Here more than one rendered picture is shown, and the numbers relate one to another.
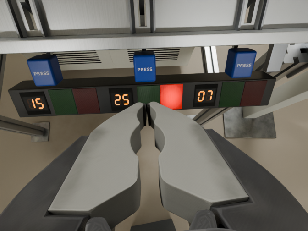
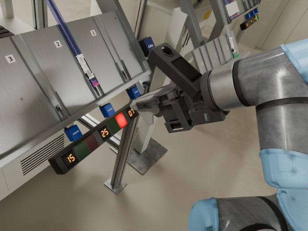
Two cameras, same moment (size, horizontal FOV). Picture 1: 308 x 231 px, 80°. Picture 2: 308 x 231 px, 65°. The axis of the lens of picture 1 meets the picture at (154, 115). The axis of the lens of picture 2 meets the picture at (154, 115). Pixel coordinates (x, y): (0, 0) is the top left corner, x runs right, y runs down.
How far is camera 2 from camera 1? 0.46 m
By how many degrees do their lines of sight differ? 43
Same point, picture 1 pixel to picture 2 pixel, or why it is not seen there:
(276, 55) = (139, 87)
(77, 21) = (78, 104)
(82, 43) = (89, 108)
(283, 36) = (139, 77)
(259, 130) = (156, 153)
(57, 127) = not seen: outside the picture
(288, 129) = (168, 141)
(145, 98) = (112, 126)
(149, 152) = not seen: outside the picture
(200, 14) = (113, 83)
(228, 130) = (140, 168)
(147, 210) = not seen: outside the picture
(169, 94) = (119, 118)
